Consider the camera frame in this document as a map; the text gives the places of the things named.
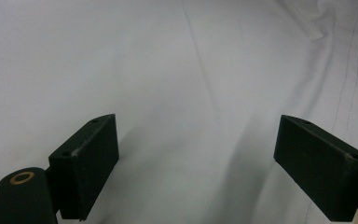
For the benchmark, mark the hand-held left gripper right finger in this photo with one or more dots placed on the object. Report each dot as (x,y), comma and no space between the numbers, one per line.
(320,168)

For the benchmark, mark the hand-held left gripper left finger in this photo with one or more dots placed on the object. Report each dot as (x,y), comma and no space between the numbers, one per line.
(84,165)

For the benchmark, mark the white t-shirt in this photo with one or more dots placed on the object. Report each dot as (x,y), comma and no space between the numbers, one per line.
(180,77)

